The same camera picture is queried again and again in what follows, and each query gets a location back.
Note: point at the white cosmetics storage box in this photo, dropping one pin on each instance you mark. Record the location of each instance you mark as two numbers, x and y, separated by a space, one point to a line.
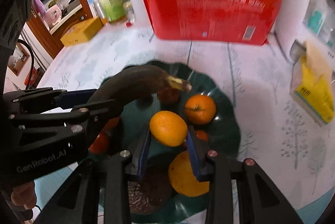
301 21

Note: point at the silver metal can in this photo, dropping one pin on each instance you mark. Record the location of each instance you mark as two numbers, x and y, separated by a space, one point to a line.
100 12

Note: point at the small red lychee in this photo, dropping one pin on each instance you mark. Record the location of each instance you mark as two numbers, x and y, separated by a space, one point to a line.
168 96

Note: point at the glass bottle green label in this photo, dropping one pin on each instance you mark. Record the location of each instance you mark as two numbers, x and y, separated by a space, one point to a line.
113 10

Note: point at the yellow tissue pack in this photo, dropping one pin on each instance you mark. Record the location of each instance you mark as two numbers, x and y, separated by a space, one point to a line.
311 85

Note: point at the large yellow orange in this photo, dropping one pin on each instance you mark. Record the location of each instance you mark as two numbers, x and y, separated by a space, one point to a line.
182 178

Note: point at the small yellow-orange kumquat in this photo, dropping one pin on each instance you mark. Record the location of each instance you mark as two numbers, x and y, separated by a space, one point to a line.
168 128

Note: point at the red cherry tomato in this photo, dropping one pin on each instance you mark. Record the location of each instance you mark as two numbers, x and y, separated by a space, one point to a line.
202 135

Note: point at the person's left hand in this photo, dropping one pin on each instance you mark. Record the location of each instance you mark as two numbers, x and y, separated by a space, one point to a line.
23 195

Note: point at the orange mandarin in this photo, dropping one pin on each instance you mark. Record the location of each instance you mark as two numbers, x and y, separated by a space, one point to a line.
100 144

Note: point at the dark overripe banana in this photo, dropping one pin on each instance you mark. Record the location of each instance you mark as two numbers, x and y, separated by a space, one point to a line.
138 81

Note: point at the white blue carton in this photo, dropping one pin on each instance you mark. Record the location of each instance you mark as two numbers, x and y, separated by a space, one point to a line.
93 5

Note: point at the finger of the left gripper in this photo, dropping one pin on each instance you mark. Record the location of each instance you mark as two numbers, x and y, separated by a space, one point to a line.
80 125
46 98

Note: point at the tree pattern tablecloth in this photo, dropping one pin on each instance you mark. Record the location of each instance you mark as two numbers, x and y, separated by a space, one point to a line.
296 152

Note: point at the yellow cardboard box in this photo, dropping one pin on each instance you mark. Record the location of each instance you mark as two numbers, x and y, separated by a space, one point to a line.
82 32

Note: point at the white squeeze bottle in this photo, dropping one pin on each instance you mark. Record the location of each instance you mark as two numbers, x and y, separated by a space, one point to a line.
141 15

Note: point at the small glass jar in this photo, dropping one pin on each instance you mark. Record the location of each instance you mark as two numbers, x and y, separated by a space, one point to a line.
130 15

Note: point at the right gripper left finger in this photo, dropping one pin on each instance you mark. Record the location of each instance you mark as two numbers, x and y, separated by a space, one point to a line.
77 199

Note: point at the dark green scalloped plate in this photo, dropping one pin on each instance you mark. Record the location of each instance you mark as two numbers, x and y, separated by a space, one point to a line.
224 137

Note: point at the dark avocado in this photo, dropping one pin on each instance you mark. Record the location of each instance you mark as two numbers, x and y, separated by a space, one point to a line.
151 192

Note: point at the small orange tangerine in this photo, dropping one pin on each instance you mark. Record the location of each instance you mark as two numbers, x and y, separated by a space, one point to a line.
200 109

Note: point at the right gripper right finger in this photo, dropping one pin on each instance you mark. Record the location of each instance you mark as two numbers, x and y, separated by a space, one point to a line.
259 199

